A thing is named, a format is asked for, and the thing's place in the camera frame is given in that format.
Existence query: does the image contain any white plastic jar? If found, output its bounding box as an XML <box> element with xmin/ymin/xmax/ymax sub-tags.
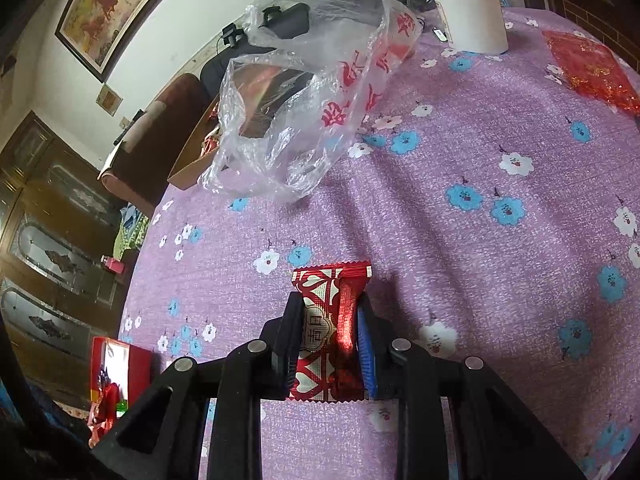
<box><xmin>428</xmin><ymin>0</ymin><xmax>509</xmax><ymax>54</ymax></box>

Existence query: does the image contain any dark wooden cabinet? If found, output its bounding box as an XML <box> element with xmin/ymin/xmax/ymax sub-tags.
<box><xmin>0</xmin><ymin>112</ymin><xmax>138</xmax><ymax>406</ymax></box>

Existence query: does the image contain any green patterned cloth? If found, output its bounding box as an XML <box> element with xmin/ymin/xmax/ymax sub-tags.
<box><xmin>112</xmin><ymin>204</ymin><xmax>152</xmax><ymax>261</ymax></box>

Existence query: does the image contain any small framed wall picture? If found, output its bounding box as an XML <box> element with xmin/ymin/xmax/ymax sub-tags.
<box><xmin>96</xmin><ymin>85</ymin><xmax>123</xmax><ymax>117</ymax></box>

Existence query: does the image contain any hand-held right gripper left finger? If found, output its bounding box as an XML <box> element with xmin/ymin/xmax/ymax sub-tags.
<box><xmin>90</xmin><ymin>291</ymin><xmax>305</xmax><ymax>480</ymax></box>

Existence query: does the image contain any red sheer pouch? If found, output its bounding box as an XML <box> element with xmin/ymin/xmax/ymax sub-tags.
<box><xmin>542</xmin><ymin>30</ymin><xmax>640</xmax><ymax>116</ymax></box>

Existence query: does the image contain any red box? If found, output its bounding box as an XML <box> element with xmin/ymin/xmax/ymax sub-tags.
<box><xmin>89</xmin><ymin>336</ymin><xmax>153</xmax><ymax>448</ymax></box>

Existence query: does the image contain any black sofa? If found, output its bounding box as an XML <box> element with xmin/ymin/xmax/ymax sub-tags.
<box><xmin>200</xmin><ymin>0</ymin><xmax>503</xmax><ymax>96</ymax></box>

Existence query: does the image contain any framed wall painting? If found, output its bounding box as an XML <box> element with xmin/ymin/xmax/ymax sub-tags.
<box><xmin>55</xmin><ymin>0</ymin><xmax>203</xmax><ymax>83</ymax></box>

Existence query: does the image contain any clear plastic bag red print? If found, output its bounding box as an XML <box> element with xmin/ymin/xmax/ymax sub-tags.
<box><xmin>200</xmin><ymin>0</ymin><xmax>423</xmax><ymax>203</ymax></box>

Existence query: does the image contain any brown cardboard box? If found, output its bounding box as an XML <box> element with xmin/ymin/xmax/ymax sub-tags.
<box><xmin>166</xmin><ymin>95</ymin><xmax>236</xmax><ymax>192</ymax></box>

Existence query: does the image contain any red white patterned snack packet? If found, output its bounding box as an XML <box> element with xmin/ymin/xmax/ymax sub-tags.
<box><xmin>287</xmin><ymin>260</ymin><xmax>373</xmax><ymax>403</ymax></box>

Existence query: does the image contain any brown armchair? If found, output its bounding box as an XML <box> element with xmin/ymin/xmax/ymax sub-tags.
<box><xmin>97</xmin><ymin>72</ymin><xmax>213</xmax><ymax>218</ymax></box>

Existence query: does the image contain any black camera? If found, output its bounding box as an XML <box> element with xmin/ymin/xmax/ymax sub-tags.
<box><xmin>221</xmin><ymin>24</ymin><xmax>247</xmax><ymax>50</ymax></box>
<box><xmin>261</xmin><ymin>3</ymin><xmax>311</xmax><ymax>38</ymax></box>

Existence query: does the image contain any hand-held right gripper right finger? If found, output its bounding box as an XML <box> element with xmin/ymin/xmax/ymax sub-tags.
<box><xmin>356</xmin><ymin>294</ymin><xmax>588</xmax><ymax>480</ymax></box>

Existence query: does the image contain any wooden sideboard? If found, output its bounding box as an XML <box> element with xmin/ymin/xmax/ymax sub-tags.
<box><xmin>532</xmin><ymin>0</ymin><xmax>640</xmax><ymax>61</ymax></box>

